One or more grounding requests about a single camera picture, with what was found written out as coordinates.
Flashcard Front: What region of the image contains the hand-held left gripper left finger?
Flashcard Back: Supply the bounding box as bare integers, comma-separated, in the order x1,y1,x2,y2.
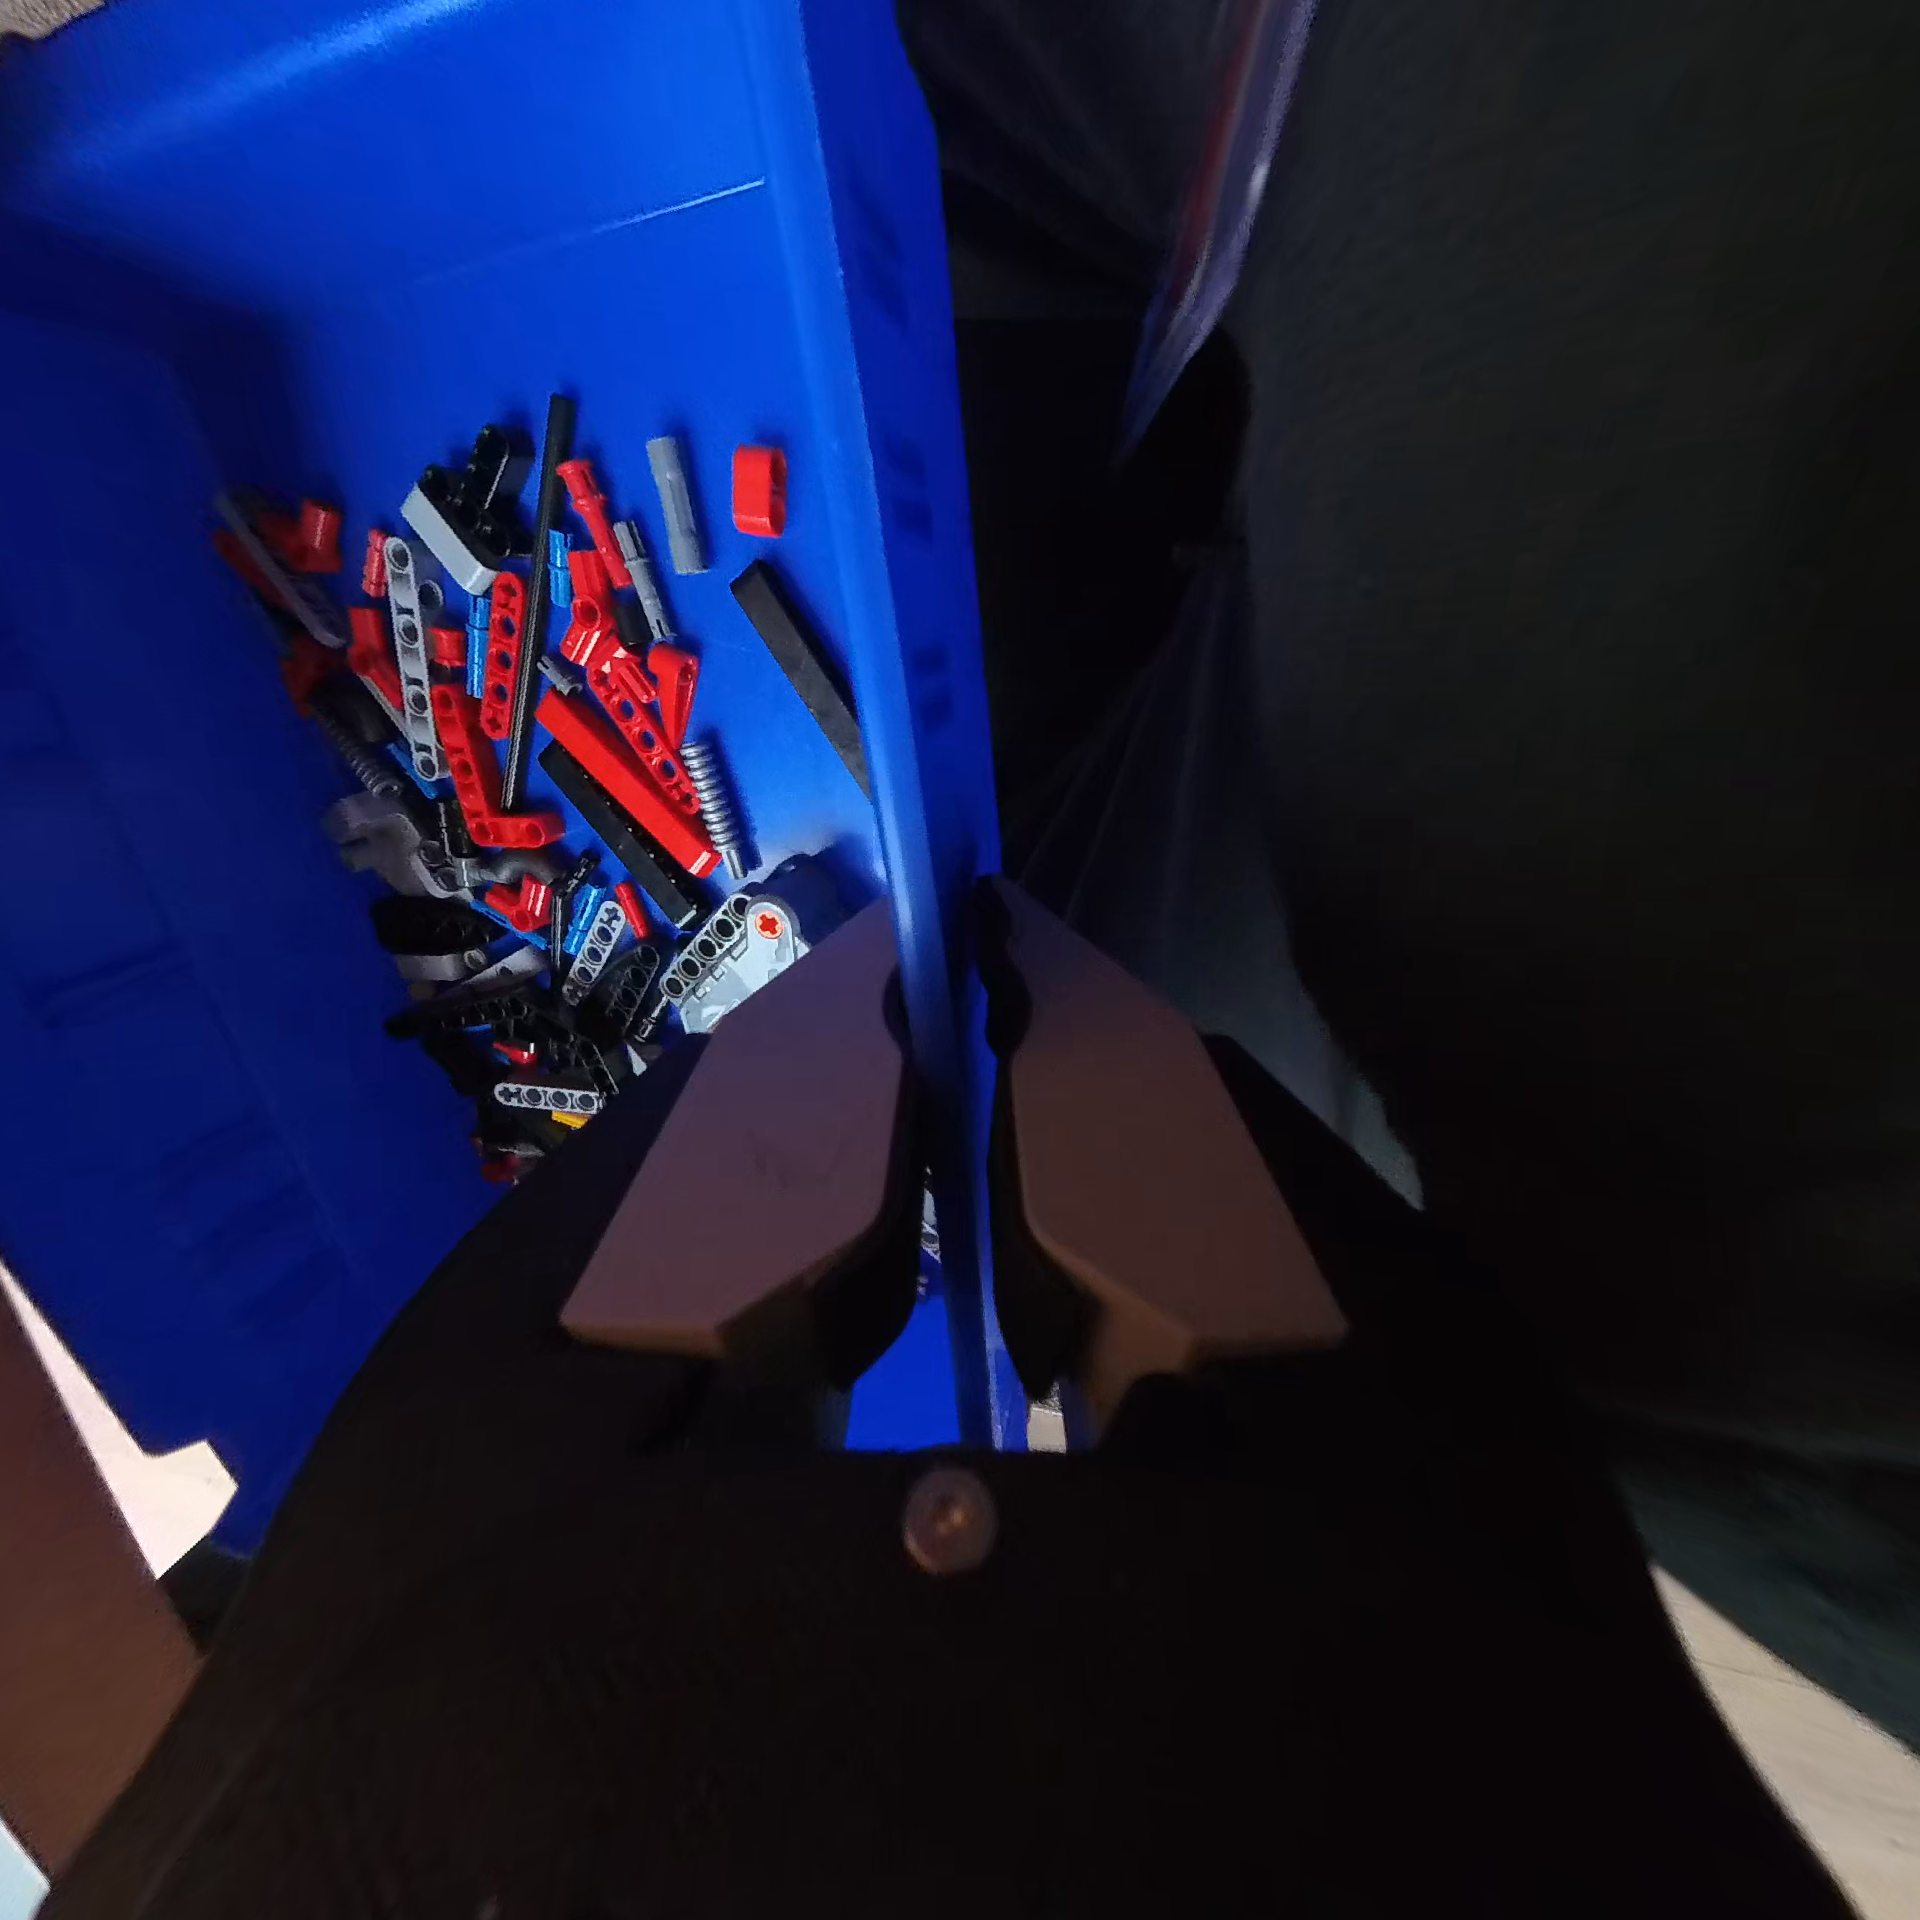
561,898,930,1398

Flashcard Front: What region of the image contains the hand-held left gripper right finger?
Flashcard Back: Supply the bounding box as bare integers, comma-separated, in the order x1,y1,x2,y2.
971,873,1351,1425

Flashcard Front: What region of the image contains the blue plastic bin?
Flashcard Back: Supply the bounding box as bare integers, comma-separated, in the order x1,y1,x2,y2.
0,0,1041,1563

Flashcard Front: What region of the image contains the black flat lego plate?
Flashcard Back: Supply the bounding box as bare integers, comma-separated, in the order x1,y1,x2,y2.
730,562,874,799

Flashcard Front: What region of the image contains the pile of mixed lego pieces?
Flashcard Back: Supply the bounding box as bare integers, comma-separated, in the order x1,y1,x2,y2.
210,395,822,1186

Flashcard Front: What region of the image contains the grey lego connector tube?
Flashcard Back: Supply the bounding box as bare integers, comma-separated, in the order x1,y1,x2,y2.
647,433,711,573

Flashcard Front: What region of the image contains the dark cloth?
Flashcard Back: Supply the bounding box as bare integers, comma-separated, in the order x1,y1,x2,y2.
897,0,1920,1735

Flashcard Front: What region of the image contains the clear plastic bag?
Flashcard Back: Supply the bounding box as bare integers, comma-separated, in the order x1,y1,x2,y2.
997,0,1427,1202

